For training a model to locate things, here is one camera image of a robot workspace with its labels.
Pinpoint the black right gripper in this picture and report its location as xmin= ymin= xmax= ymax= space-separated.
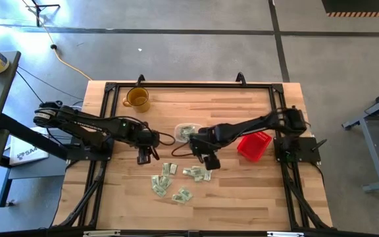
xmin=189 ymin=128 xmax=222 ymax=171

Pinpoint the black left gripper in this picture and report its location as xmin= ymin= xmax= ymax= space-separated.
xmin=133 ymin=130 xmax=161 ymax=165

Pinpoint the clear plastic container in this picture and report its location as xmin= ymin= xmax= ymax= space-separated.
xmin=174 ymin=122 xmax=203 ymax=143

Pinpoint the red plastic basket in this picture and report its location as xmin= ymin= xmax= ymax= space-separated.
xmin=237 ymin=131 xmax=272 ymax=163

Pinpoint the yellow ceramic mug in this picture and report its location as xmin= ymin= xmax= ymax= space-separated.
xmin=122 ymin=86 xmax=151 ymax=114

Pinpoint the white cardboard box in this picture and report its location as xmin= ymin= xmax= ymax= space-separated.
xmin=9 ymin=124 xmax=49 ymax=166

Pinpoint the grey metal table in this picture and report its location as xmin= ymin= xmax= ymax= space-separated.
xmin=342 ymin=84 xmax=379 ymax=192

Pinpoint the black tripod stand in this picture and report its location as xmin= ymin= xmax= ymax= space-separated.
xmin=28 ymin=0 xmax=61 ymax=27

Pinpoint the black mat with hazard stripes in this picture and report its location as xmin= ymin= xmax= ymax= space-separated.
xmin=320 ymin=0 xmax=379 ymax=18

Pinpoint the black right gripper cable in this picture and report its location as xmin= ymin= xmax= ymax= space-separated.
xmin=171 ymin=141 xmax=193 ymax=158

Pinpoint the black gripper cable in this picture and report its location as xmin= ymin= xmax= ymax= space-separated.
xmin=171 ymin=141 xmax=193 ymax=158
xmin=158 ymin=131 xmax=176 ymax=147

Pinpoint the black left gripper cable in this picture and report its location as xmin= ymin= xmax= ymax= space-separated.
xmin=158 ymin=131 xmax=176 ymax=147

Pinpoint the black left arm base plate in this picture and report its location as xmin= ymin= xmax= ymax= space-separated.
xmin=66 ymin=134 xmax=115 ymax=161

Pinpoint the black aluminium table frame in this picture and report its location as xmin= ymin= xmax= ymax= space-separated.
xmin=53 ymin=72 xmax=334 ymax=231

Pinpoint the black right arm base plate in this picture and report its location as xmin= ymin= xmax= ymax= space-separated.
xmin=274 ymin=136 xmax=322 ymax=164

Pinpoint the black floor cable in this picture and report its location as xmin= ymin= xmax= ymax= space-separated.
xmin=16 ymin=65 xmax=85 ymax=101

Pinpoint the yellow floor cable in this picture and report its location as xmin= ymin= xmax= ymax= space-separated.
xmin=20 ymin=0 xmax=92 ymax=81

